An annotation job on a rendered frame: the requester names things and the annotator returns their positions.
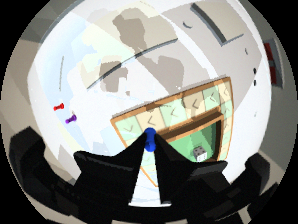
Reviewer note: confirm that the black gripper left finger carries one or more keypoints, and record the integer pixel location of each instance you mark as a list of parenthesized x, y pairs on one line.
[(123, 168)]

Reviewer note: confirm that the blue pawn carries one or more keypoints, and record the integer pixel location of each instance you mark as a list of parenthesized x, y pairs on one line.
[(150, 145)]

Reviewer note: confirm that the grey die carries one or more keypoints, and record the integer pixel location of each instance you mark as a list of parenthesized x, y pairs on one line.
[(199, 154)]

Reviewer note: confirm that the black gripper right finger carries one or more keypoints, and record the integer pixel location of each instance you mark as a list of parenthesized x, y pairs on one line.
[(174, 171)]

